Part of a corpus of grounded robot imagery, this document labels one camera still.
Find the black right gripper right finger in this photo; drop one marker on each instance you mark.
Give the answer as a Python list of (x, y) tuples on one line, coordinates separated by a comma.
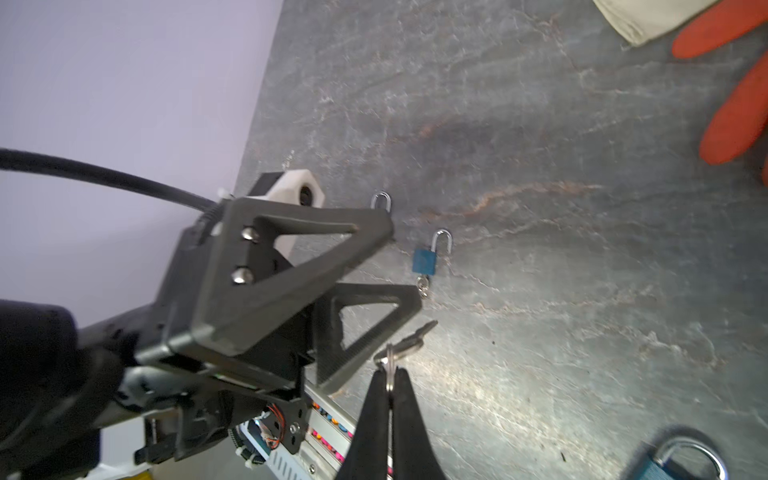
[(412, 453)]

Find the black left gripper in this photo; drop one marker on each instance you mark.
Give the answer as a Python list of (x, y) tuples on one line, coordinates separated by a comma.
[(227, 333)]

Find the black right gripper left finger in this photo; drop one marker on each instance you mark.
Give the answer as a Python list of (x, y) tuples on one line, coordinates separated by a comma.
[(367, 457)]

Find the small blue padlock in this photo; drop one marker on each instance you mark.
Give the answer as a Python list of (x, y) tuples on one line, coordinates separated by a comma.
[(424, 260)]

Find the black padlock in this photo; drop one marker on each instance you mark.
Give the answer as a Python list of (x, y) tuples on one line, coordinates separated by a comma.
[(381, 200)]

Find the large blue padlock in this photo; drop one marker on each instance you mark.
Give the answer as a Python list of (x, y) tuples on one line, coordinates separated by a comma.
[(664, 462)]

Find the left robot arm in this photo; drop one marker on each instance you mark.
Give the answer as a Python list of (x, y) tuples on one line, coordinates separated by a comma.
[(53, 389)]

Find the cream work glove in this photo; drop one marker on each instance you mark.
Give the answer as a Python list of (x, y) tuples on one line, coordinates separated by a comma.
[(641, 21)]

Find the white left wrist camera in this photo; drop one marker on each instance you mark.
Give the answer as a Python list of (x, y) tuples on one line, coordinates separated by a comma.
[(297, 187)]

